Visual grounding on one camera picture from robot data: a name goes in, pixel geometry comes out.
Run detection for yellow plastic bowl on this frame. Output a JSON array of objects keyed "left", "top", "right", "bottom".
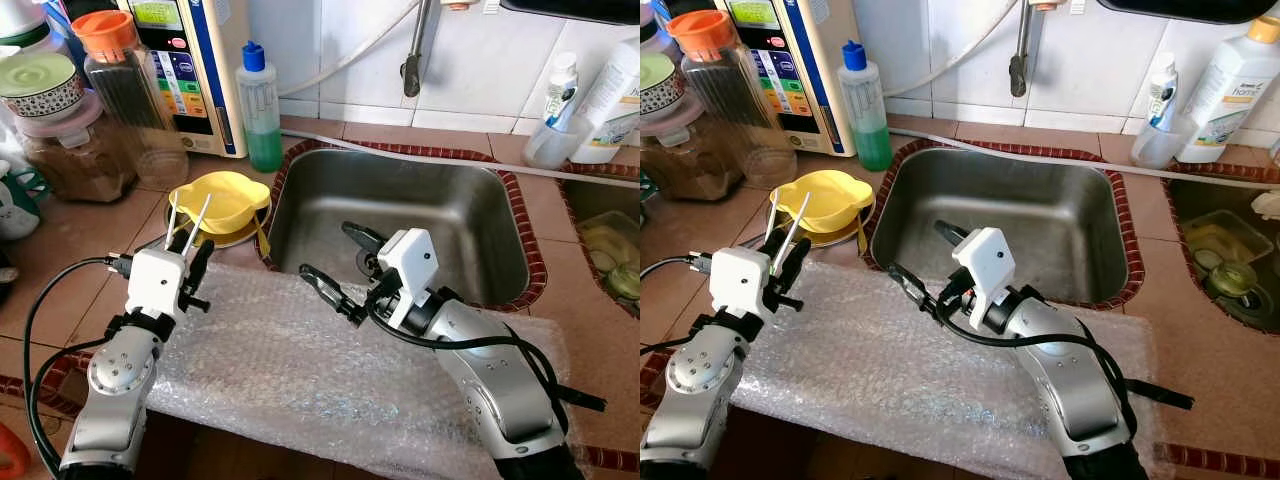
[
  {"left": 770, "top": 170, "right": 876, "bottom": 236},
  {"left": 168, "top": 170, "right": 273, "bottom": 236}
]

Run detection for steel sink basin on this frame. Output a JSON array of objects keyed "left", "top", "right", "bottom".
[
  {"left": 862, "top": 138, "right": 1146, "bottom": 311},
  {"left": 262, "top": 140, "right": 549, "bottom": 313}
]

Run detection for small clear glass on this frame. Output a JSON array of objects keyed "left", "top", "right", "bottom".
[
  {"left": 135, "top": 125, "right": 191, "bottom": 191},
  {"left": 740, "top": 125, "right": 793, "bottom": 189}
]

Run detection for clear bubble wrap sheet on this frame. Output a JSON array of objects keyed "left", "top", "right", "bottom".
[
  {"left": 150, "top": 262, "right": 571, "bottom": 479},
  {"left": 730, "top": 262, "right": 1166, "bottom": 479}
]

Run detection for clear jar brown contents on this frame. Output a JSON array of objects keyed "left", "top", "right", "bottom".
[
  {"left": 640, "top": 100, "right": 716, "bottom": 201},
  {"left": 18, "top": 92, "right": 136, "bottom": 204}
]

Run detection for green soap bottle blue cap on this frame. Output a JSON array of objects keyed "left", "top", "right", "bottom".
[
  {"left": 236, "top": 40, "right": 286, "bottom": 173},
  {"left": 838, "top": 40, "right": 894, "bottom": 171}
]

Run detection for thin white counter tube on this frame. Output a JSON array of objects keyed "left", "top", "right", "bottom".
[
  {"left": 280, "top": 128, "right": 641, "bottom": 189},
  {"left": 890, "top": 126, "right": 1280, "bottom": 183}
]

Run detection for clear jar orange lid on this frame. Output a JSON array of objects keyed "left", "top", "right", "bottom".
[
  {"left": 667, "top": 8, "right": 776, "bottom": 156},
  {"left": 70, "top": 10, "right": 173, "bottom": 156}
]

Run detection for round glass jar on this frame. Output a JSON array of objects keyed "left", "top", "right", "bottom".
[
  {"left": 1205, "top": 260, "right": 1261, "bottom": 301},
  {"left": 608, "top": 262, "right": 641, "bottom": 301}
]

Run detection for beige water purifier machine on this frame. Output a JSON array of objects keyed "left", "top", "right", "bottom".
[
  {"left": 115, "top": 0, "right": 251, "bottom": 159},
  {"left": 715, "top": 0, "right": 859, "bottom": 156}
]

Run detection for clear plastic container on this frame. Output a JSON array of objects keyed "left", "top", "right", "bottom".
[
  {"left": 1185, "top": 208, "right": 1276, "bottom": 276},
  {"left": 580, "top": 222, "right": 641, "bottom": 301}
]

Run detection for white green bunny mug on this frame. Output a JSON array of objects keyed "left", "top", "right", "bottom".
[{"left": 0, "top": 160, "right": 49, "bottom": 241}]

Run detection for steel faucet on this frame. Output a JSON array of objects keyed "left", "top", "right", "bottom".
[
  {"left": 402, "top": 0, "right": 436, "bottom": 99},
  {"left": 1010, "top": 0, "right": 1036, "bottom": 99}
]

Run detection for steel sink holding dishes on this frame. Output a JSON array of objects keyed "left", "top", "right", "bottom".
[
  {"left": 1160, "top": 172, "right": 1280, "bottom": 336},
  {"left": 555, "top": 175, "right": 641, "bottom": 321}
]

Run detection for patterned bowl green lid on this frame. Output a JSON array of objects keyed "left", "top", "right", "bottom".
[
  {"left": 640, "top": 50, "right": 689, "bottom": 119},
  {"left": 0, "top": 50, "right": 86, "bottom": 123}
]

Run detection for clear plastic cup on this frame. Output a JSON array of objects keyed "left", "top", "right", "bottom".
[
  {"left": 1130, "top": 110, "right": 1199, "bottom": 169},
  {"left": 522, "top": 110, "right": 591, "bottom": 171}
]

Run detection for large white detergent bottle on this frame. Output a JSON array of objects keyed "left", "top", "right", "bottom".
[
  {"left": 1178, "top": 15, "right": 1280, "bottom": 166},
  {"left": 570, "top": 35, "right": 641, "bottom": 166}
]

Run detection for black flat stick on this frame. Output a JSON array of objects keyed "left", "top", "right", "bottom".
[
  {"left": 545, "top": 380, "right": 608, "bottom": 413},
  {"left": 1125, "top": 378, "right": 1196, "bottom": 411}
]

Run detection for orange plastic stool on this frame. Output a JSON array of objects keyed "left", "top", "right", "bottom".
[{"left": 0, "top": 420, "right": 31, "bottom": 479}]

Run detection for small white blue bottle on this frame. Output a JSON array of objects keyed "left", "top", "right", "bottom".
[
  {"left": 543, "top": 50, "right": 581, "bottom": 136},
  {"left": 1145, "top": 52, "right": 1181, "bottom": 131}
]

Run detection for white bottle green band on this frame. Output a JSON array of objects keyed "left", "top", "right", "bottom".
[{"left": 0, "top": 0, "right": 51, "bottom": 51}]

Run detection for black hanging pan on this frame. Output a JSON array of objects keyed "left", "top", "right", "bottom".
[
  {"left": 500, "top": 0, "right": 641, "bottom": 26},
  {"left": 1095, "top": 0, "right": 1280, "bottom": 26}
]

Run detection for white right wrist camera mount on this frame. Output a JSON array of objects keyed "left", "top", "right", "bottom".
[
  {"left": 952, "top": 227, "right": 1016, "bottom": 331},
  {"left": 377, "top": 228, "right": 439, "bottom": 331}
]

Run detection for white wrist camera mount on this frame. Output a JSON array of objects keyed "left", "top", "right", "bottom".
[
  {"left": 710, "top": 247, "right": 773, "bottom": 321},
  {"left": 377, "top": 228, "right": 439, "bottom": 331},
  {"left": 127, "top": 248, "right": 191, "bottom": 321},
  {"left": 952, "top": 227, "right": 1016, "bottom": 331}
]

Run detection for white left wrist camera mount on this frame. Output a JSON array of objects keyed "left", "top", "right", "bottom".
[
  {"left": 710, "top": 247, "right": 773, "bottom": 321},
  {"left": 127, "top": 248, "right": 191, "bottom": 321}
]

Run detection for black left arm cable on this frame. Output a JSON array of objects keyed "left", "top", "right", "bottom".
[
  {"left": 22, "top": 257, "right": 136, "bottom": 479},
  {"left": 640, "top": 255, "right": 716, "bottom": 356}
]

